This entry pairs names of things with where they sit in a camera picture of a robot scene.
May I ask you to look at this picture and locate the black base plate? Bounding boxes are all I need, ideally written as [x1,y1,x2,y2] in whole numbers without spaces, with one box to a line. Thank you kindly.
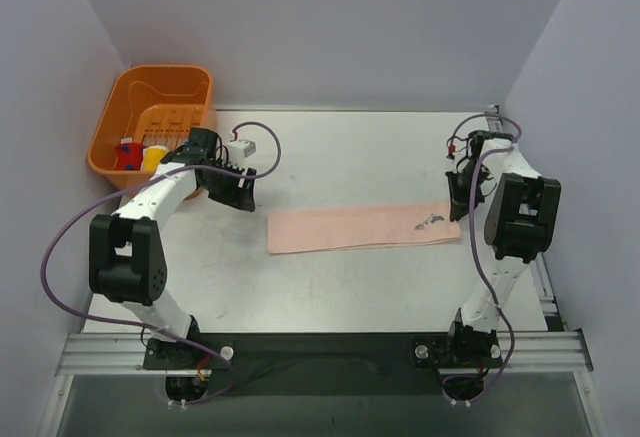
[164,350,496,402]

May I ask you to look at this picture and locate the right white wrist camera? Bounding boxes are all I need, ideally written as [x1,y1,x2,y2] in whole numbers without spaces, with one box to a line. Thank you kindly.
[446,143,457,160]

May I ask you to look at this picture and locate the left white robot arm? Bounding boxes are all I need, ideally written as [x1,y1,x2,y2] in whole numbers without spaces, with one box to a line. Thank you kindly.
[89,128,257,369]

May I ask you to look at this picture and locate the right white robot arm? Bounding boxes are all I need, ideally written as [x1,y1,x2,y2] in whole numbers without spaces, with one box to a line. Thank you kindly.
[443,130,562,367]

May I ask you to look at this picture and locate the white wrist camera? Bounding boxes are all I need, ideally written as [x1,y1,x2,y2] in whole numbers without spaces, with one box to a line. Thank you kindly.
[446,143,457,160]
[226,139,256,168]

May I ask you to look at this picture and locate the aluminium frame rail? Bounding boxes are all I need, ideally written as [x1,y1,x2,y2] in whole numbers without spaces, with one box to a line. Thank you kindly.
[57,331,593,375]

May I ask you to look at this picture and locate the yellow rolled towel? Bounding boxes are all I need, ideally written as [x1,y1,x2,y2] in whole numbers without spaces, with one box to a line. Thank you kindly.
[141,145,169,173]

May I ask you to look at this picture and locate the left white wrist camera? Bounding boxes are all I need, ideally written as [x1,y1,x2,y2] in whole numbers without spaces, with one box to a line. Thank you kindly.
[226,139,256,168]

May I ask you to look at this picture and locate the pink towel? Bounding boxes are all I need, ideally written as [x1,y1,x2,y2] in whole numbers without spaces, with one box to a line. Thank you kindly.
[267,202,462,255]

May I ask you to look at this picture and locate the orange plastic basket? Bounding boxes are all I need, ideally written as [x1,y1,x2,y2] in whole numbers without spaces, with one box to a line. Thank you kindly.
[87,65,216,190]

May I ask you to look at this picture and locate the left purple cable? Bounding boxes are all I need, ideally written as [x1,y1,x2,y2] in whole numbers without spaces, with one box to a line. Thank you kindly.
[39,121,283,405]

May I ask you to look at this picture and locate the red rolled towel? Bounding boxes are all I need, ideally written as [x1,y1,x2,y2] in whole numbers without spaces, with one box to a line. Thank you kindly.
[115,139,145,171]

